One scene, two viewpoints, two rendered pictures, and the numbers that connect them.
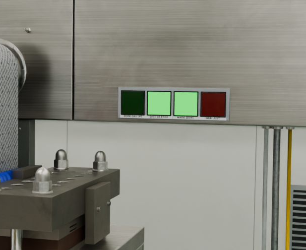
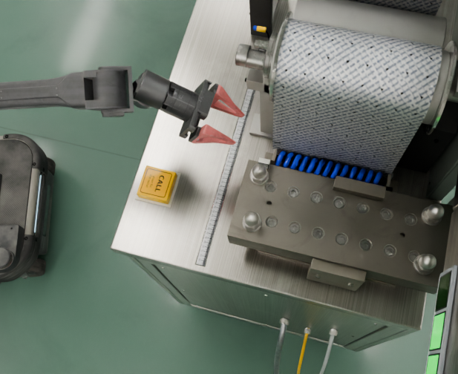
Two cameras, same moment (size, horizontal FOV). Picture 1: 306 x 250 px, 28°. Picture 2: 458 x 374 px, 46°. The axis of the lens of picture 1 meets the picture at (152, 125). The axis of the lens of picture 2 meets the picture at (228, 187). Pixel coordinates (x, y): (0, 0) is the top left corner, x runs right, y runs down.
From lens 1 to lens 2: 1.39 m
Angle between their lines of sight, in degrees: 91
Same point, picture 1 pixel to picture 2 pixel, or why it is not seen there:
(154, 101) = (438, 323)
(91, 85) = not seen: outside the picture
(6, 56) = (401, 102)
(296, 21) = not seen: outside the picture
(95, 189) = (313, 268)
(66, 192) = (260, 243)
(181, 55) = not seen: outside the picture
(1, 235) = not seen: hidden behind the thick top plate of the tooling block
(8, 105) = (384, 135)
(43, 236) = not seen: hidden behind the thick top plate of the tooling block
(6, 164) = (366, 162)
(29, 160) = (446, 173)
